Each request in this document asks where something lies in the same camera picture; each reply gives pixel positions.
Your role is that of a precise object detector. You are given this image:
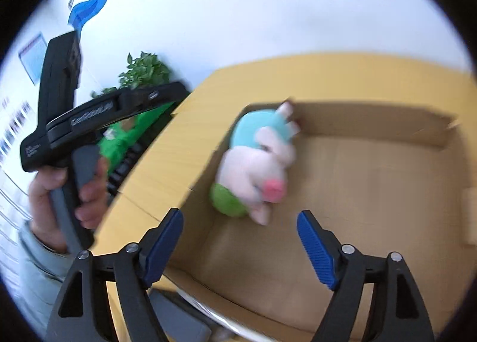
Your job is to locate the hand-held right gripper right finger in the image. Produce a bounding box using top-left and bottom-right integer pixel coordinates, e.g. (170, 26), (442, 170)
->
(296, 210), (436, 342)

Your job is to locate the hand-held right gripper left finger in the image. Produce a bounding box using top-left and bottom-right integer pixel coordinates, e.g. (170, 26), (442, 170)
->
(45, 208), (184, 342)

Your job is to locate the brown cardboard box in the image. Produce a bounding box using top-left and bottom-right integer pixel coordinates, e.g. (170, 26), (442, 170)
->
(164, 101), (477, 342)

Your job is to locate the person's left forearm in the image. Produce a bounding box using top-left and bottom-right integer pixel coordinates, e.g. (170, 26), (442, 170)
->
(17, 221), (77, 305)

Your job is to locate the person's left hand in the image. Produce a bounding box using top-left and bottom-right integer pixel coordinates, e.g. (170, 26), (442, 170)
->
(29, 157), (110, 253)

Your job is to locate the small potted green plant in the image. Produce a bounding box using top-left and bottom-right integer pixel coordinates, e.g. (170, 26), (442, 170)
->
(91, 86), (120, 99)

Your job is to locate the table with green cloth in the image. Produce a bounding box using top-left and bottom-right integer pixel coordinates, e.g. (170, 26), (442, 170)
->
(97, 101), (176, 194)

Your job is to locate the large potted green plant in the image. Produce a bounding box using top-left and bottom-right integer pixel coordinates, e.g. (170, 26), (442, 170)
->
(118, 52), (173, 90)

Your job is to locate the wooden desk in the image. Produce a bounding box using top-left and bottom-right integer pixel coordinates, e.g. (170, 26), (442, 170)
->
(89, 52), (477, 342)

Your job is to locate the row of small wall photos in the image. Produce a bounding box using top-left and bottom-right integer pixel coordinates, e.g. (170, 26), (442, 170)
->
(0, 98), (32, 156)

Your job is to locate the blue wall poster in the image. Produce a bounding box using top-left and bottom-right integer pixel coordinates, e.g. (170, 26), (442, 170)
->
(18, 32), (47, 83)

